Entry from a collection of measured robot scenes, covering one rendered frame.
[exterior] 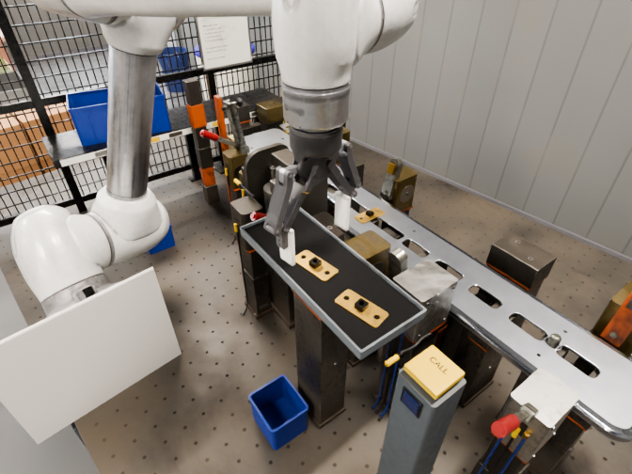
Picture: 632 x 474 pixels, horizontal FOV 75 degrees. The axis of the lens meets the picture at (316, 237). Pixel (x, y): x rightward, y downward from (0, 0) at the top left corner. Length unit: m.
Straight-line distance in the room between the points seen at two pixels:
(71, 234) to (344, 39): 0.86
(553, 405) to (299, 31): 0.65
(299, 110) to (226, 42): 1.36
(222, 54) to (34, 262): 1.12
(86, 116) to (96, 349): 0.82
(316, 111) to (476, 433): 0.85
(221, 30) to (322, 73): 1.37
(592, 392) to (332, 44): 0.72
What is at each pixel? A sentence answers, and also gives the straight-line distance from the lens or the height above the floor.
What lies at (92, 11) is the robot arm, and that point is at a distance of 0.86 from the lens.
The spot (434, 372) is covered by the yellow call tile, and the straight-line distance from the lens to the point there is 0.62.
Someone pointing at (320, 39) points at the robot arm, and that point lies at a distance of 0.51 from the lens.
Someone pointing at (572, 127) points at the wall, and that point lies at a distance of 2.82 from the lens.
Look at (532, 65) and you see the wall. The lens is 2.83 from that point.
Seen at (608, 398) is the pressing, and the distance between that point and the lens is 0.91.
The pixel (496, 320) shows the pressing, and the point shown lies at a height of 1.00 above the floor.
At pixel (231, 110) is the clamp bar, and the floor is 1.19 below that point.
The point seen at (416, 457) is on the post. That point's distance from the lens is 0.74.
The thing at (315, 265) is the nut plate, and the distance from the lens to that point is 0.73.
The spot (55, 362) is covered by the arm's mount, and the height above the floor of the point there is 0.91.
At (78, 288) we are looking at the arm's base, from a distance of 1.14.
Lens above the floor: 1.66
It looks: 38 degrees down
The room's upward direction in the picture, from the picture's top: straight up
